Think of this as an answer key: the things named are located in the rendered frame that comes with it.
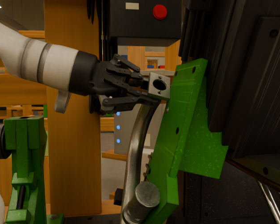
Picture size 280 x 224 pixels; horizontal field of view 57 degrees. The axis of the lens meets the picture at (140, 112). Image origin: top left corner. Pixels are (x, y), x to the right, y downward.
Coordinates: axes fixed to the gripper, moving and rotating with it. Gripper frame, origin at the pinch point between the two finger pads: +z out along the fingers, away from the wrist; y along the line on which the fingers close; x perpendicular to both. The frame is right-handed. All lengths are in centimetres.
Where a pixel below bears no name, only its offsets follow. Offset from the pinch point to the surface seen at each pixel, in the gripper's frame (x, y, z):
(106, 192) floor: 267, 90, 27
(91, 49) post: 12.2, 22.5, -14.1
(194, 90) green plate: -10.4, -8.1, 3.3
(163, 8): -4.0, 23.8, 0.3
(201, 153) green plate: -3.7, -13.2, 7.3
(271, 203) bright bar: -3.0, -18.3, 18.0
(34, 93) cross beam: 29.6, 17.0, -27.5
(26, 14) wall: 593, 837, -349
